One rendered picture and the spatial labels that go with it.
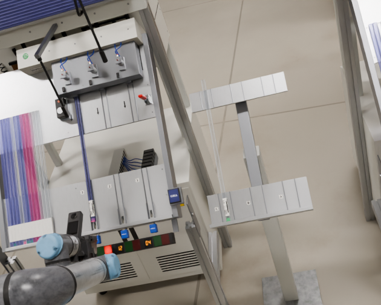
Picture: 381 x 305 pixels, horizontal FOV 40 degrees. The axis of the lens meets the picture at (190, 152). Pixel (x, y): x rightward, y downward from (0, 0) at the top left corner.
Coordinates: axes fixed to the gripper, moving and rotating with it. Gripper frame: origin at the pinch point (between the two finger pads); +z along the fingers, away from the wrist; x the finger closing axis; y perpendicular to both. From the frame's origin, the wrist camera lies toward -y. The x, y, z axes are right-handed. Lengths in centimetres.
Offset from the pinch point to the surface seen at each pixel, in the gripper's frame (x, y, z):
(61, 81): -3, -61, -2
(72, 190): -7.1, -19.9, 3.9
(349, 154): 107, -30, 128
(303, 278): 68, 30, 70
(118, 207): 10.1, -10.1, 3.8
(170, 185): 31.2, -13.8, 2.7
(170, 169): 32.0, -19.8, 3.8
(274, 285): 55, 31, 70
